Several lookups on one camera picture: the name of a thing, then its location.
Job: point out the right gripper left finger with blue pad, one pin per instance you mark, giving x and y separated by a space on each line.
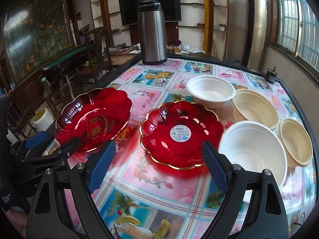
49 216

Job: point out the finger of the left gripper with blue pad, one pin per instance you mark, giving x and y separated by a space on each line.
37 162
36 140

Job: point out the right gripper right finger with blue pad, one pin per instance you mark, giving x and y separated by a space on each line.
266 216

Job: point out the red glass plate with lettering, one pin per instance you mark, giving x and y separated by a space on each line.
94 117

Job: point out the large white foam bowl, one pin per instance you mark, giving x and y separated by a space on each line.
255 147

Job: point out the beige plastic bowl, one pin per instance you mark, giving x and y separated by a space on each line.
250 105
296 142

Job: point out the red glass plate with sticker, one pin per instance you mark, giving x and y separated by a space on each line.
173 133

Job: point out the white tape roll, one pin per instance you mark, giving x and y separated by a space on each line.
43 119

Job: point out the green mahjong table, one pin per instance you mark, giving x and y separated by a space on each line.
63 64

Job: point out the colourful printed tablecloth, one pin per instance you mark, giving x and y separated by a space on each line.
158 175

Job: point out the dark wooden chair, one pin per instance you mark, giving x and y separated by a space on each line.
97 65

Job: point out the framed floral painting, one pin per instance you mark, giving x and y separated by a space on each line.
35 32

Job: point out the small white foam bowl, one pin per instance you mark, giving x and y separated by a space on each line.
210 91

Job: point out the small black jar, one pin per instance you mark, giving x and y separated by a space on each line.
271 75

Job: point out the stainless steel thermos jug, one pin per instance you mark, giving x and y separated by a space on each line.
152 34

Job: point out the black television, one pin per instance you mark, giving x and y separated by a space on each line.
129 9

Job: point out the tall standing air conditioner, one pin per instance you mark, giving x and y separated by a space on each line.
255 35

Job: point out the white wall shelving unit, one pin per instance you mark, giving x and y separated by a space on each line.
203 23

